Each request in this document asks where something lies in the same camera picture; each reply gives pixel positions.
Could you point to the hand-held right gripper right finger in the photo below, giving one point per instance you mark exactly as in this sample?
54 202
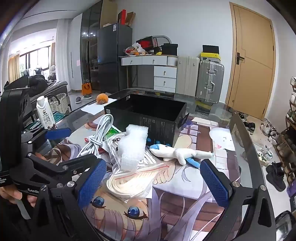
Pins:
215 185

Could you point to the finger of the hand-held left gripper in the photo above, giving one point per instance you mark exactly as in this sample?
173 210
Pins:
57 134
57 169

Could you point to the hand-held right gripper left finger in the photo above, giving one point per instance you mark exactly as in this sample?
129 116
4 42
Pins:
91 183

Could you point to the clear printed plastic bag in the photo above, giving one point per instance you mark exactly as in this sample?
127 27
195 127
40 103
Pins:
111 148

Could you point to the white and blue plush toy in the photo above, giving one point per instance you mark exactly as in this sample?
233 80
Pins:
175 154

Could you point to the green and white packet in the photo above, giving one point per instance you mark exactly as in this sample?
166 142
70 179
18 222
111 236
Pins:
112 134

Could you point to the white foam wrap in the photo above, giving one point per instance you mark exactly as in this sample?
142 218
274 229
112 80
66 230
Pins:
131 146

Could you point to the black cardboard box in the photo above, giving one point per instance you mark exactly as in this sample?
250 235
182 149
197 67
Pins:
159 127

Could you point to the person's left hand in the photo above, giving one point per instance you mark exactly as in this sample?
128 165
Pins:
11 193

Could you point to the green tray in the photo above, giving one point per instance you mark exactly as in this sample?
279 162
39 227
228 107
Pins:
59 117

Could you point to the white milk carton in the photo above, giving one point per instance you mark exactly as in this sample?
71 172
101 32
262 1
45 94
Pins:
45 113

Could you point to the printed cartoon table mat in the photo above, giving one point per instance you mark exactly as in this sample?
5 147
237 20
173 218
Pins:
189 171

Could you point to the wicker basket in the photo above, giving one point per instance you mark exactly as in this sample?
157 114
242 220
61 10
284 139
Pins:
59 104

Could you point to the grey slipper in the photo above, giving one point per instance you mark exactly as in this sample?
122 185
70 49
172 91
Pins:
87 97
78 99

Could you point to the white paper sheet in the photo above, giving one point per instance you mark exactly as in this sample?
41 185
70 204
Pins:
92 107

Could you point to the grey sofa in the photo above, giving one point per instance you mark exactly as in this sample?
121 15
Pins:
53 89

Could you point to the black clothing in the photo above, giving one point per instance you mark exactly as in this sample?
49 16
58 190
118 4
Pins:
39 81

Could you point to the orange paper bag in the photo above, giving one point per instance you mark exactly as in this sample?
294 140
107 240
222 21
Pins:
87 89

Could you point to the orange ball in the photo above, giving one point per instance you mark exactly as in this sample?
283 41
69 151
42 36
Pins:
102 99

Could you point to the white and green sneakers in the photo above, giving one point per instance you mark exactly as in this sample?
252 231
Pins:
264 155

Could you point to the black sneakers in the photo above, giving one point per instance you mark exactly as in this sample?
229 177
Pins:
276 176

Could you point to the black and white shoes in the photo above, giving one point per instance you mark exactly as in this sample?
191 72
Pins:
249 127

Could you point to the glass door cabinet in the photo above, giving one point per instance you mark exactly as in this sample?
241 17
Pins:
90 46

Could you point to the shoe rack with shoes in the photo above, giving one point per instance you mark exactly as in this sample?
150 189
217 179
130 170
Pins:
290 129

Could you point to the black refrigerator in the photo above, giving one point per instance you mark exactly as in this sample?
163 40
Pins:
114 58

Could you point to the silver suitcase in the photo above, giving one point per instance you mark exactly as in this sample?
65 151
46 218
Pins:
210 81

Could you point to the beige suitcase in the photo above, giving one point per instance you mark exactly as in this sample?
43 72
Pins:
187 76

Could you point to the plastic bag of snacks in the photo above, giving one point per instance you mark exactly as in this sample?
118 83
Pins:
135 49

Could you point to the white desk with drawers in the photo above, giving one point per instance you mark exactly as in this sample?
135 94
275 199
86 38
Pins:
161 71

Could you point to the red and black box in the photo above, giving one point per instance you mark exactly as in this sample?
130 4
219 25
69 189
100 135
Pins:
145 42

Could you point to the yellow box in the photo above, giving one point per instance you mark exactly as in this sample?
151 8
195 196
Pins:
208 56

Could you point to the wooden door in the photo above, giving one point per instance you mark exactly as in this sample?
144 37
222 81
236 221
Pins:
251 60

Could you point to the tall brown cardboard box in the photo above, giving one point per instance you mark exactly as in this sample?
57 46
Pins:
108 12

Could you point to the open cardboard box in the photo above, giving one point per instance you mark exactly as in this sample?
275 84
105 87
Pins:
127 17

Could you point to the flat black box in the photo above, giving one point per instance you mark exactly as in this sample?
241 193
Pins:
210 49

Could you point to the black storage box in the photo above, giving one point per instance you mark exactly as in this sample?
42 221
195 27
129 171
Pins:
169 49

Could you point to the grey metal arch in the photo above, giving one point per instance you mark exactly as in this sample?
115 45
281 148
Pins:
163 38

